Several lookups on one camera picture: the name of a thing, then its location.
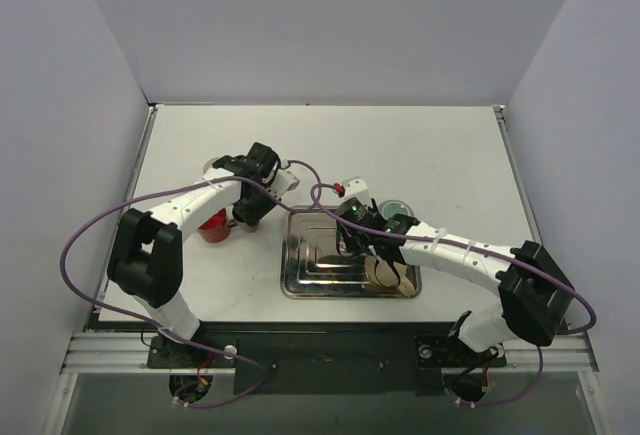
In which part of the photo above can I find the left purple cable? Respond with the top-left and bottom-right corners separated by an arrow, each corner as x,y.
58,158 -> 324,410

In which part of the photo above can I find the teal speckled ceramic mug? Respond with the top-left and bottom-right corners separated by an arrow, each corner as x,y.
378,199 -> 414,219

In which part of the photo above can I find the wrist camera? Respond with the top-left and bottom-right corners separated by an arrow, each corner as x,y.
269,169 -> 300,201
340,177 -> 372,207

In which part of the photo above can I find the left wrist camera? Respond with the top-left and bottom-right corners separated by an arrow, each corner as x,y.
269,169 -> 300,201

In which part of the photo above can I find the red ceramic mug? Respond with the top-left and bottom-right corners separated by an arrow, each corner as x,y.
198,209 -> 231,243

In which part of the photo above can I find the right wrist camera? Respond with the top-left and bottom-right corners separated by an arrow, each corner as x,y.
340,177 -> 372,207

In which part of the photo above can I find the cream ceramic mug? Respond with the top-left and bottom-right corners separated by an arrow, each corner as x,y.
364,256 -> 416,298

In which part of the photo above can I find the stainless steel tray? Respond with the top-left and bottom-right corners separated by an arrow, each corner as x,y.
280,207 -> 422,299

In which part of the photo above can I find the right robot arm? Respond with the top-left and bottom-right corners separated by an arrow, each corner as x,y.
334,198 -> 571,364

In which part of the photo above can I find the pink faceted ceramic mug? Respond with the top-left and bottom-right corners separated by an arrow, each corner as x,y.
203,157 -> 219,171

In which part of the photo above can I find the small dark brown cup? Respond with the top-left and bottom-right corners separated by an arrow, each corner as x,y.
225,219 -> 259,233

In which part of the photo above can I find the purple cable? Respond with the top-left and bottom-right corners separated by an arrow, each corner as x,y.
310,182 -> 599,411
58,158 -> 324,410

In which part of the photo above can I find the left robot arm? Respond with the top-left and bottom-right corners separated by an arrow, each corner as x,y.
107,142 -> 299,367

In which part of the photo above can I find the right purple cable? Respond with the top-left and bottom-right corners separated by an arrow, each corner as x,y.
310,182 -> 599,411

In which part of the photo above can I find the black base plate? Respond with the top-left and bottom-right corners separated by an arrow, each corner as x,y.
87,319 -> 509,399

